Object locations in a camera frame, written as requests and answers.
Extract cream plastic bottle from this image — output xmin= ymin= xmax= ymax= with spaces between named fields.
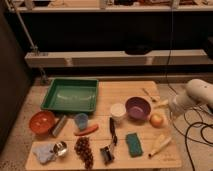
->
xmin=148 ymin=135 xmax=172 ymax=158

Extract white cup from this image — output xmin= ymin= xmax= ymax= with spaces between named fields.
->
xmin=110 ymin=103 xmax=126 ymax=122

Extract white lower shelf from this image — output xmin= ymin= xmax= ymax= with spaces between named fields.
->
xmin=25 ymin=49 xmax=213 ymax=68

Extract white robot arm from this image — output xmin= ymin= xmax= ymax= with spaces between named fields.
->
xmin=154 ymin=79 xmax=213 ymax=117

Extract green plastic tray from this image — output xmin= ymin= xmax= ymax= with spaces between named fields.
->
xmin=41 ymin=78 xmax=98 ymax=113

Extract black floor cables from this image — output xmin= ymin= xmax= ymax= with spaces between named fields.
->
xmin=165 ymin=6 xmax=213 ymax=171

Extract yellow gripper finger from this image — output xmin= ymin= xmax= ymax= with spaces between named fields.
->
xmin=154 ymin=100 xmax=169 ymax=109

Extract small blue cup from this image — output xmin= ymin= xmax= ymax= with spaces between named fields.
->
xmin=74 ymin=113 xmax=88 ymax=130

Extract green sponge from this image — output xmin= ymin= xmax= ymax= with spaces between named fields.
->
xmin=126 ymin=133 xmax=143 ymax=157

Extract bunch of dark grapes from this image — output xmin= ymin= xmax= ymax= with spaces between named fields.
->
xmin=74 ymin=137 xmax=93 ymax=170

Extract red bowl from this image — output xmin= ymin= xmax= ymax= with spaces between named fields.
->
xmin=29 ymin=111 xmax=55 ymax=135

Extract metal measuring cup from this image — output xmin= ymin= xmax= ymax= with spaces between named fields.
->
xmin=53 ymin=141 xmax=68 ymax=157

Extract black handled brush tool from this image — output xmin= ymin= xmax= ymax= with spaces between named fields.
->
xmin=100 ymin=117 xmax=118 ymax=165

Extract purple bowl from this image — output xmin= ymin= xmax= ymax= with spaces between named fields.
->
xmin=125 ymin=97 xmax=151 ymax=120

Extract orange carrot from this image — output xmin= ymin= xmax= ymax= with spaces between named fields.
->
xmin=74 ymin=124 xmax=99 ymax=136

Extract blue cloth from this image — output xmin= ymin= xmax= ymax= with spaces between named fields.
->
xmin=33 ymin=143 xmax=56 ymax=164

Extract wooden board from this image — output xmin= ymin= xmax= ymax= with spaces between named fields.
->
xmin=25 ymin=80 xmax=183 ymax=171

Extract metal diagonal pole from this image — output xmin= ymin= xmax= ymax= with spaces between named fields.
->
xmin=5 ymin=0 xmax=49 ymax=85

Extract white shelf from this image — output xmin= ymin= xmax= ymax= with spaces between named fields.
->
xmin=3 ymin=0 xmax=213 ymax=12
xmin=25 ymin=49 xmax=213 ymax=68

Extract white upper shelf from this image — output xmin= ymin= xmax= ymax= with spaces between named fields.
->
xmin=3 ymin=0 xmax=213 ymax=12

